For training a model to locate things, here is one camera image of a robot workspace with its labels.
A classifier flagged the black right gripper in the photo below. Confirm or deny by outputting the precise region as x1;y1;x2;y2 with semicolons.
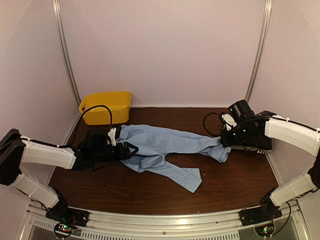
220;122;255;148

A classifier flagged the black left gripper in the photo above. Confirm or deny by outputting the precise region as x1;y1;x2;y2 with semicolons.
91;141;139;163

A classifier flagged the grey shirt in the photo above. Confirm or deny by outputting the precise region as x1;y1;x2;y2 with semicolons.
231;145;271;154

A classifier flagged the black shirt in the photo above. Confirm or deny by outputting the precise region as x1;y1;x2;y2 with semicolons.
235;125;273;151

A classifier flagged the light blue long sleeve shirt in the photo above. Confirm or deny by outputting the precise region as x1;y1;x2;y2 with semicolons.
116;124;231;193

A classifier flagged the yellow plastic basket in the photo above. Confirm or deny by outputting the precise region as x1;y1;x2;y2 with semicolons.
78;91;131;126

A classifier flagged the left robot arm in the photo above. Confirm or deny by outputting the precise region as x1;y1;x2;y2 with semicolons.
0;128;139;222

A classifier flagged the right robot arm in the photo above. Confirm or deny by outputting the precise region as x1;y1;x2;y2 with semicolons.
219;99;320;221

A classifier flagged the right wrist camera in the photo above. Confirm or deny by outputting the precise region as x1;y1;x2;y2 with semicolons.
219;112;237;131

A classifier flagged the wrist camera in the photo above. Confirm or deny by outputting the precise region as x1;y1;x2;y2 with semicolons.
219;112;237;131
107;126;121;147

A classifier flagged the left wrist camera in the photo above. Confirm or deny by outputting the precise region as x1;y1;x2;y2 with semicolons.
107;126;121;147

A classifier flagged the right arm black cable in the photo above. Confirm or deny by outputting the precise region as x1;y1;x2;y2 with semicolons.
202;112;223;138

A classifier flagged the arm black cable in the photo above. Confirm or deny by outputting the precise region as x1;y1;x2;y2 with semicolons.
202;112;223;138
63;105;113;148

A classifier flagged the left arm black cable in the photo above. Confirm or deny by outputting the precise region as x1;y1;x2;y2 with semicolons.
63;105;113;148

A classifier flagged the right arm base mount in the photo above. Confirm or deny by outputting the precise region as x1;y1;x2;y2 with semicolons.
238;206;282;227

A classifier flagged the aluminium front rail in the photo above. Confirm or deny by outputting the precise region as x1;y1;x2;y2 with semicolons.
26;204;305;240

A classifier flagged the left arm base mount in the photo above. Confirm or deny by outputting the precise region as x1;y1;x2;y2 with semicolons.
45;206;90;227

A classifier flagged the right aluminium frame post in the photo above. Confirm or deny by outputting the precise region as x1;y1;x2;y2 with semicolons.
245;0;273;102

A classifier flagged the aluminium frame post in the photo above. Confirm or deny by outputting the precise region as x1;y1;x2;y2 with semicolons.
245;0;273;102
52;0;81;106

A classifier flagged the left aluminium frame post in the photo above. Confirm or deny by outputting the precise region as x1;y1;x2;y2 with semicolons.
52;0;81;106

